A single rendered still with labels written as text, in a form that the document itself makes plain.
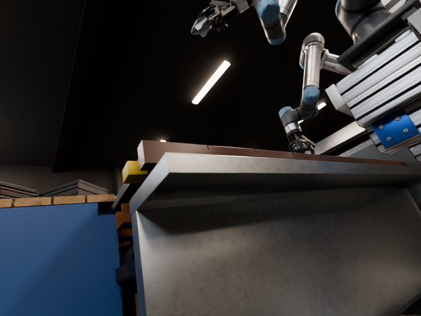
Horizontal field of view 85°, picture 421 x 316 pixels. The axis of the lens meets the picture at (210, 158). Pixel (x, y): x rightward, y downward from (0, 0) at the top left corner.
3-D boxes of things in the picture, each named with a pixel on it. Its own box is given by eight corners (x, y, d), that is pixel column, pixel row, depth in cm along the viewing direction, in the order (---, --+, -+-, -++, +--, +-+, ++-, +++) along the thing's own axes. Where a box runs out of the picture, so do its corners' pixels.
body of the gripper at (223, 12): (207, 21, 91) (233, 2, 87) (203, 10, 96) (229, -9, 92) (216, 36, 97) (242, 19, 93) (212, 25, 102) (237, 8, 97)
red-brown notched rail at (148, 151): (140, 170, 54) (137, 148, 56) (402, 173, 142) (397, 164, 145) (145, 162, 51) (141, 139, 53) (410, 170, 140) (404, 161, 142)
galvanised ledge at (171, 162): (130, 216, 44) (129, 201, 45) (397, 190, 115) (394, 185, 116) (169, 172, 29) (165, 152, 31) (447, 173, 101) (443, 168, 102)
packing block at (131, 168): (123, 184, 61) (121, 170, 63) (141, 183, 64) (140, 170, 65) (128, 174, 57) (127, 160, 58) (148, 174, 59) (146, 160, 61)
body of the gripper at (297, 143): (291, 155, 119) (283, 135, 123) (301, 156, 123) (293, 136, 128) (303, 148, 113) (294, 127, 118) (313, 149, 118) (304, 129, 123)
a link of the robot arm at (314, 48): (328, 21, 122) (324, 98, 107) (324, 38, 132) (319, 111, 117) (305, 22, 126) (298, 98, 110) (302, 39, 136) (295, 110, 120)
